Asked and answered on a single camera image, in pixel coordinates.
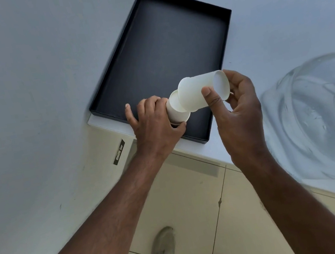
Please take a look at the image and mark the person's right hand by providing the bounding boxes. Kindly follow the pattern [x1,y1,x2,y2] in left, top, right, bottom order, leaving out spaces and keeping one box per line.
[199,64,275,175]

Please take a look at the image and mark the person's left hand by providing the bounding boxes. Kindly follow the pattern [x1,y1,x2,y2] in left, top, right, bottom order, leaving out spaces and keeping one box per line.
[122,91,193,165]

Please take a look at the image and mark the white paper cup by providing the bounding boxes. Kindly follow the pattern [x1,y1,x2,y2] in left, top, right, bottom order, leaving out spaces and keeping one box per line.
[175,69,234,114]

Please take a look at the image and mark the nested white paper cups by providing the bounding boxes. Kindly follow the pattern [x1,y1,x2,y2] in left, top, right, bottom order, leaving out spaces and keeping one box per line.
[163,88,193,129]

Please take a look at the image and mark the person's left forearm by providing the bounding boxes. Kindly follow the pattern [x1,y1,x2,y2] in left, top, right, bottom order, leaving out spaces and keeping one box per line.
[0,148,190,254]

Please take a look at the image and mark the person's right forearm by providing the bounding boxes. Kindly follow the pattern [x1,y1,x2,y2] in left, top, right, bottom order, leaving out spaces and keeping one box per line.
[233,141,335,254]

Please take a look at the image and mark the small grey label plate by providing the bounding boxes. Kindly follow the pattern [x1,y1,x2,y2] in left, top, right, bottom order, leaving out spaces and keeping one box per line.
[109,138,129,167]

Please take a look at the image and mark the black shallow box tray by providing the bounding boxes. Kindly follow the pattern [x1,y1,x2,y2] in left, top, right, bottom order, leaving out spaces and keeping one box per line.
[70,0,254,163]

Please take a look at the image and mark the large clear water bottle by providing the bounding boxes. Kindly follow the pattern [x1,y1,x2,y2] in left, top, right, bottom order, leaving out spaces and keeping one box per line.
[252,52,335,196]

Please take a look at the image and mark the beige cabinet door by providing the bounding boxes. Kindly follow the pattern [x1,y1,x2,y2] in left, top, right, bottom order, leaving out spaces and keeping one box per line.
[195,146,335,254]

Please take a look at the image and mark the person's left grey shoe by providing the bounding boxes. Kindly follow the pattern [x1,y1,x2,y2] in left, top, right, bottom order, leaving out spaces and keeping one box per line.
[143,225,179,254]

